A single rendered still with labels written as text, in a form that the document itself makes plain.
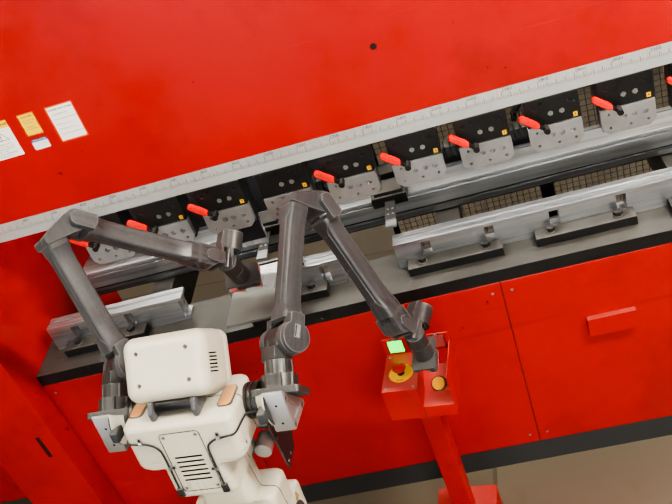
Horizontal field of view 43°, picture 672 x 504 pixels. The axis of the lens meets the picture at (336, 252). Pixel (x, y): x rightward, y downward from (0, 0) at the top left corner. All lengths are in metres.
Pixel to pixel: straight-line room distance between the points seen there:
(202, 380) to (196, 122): 0.86
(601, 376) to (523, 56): 1.13
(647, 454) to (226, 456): 1.68
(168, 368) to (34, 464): 1.36
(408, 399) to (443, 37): 1.01
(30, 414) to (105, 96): 1.13
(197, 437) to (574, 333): 1.34
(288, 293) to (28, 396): 1.24
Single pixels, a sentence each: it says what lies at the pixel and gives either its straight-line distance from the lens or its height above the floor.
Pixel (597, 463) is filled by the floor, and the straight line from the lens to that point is 3.18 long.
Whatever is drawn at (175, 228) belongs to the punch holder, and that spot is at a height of 1.24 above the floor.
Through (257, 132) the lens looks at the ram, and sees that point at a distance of 2.47.
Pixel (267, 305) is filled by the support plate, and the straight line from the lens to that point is 2.57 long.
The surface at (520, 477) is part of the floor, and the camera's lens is 3.18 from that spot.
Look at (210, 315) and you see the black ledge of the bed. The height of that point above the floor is 0.87.
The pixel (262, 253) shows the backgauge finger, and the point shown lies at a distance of 2.81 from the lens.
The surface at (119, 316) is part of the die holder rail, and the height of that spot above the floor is 0.95.
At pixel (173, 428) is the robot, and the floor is 1.23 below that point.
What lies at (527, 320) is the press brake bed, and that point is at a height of 0.66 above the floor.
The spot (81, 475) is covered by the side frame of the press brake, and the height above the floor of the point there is 0.48.
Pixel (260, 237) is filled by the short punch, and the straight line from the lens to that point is 2.69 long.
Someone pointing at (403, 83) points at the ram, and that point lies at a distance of 2.39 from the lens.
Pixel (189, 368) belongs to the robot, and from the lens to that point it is 1.92.
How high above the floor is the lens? 2.46
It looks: 33 degrees down
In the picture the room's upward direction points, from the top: 21 degrees counter-clockwise
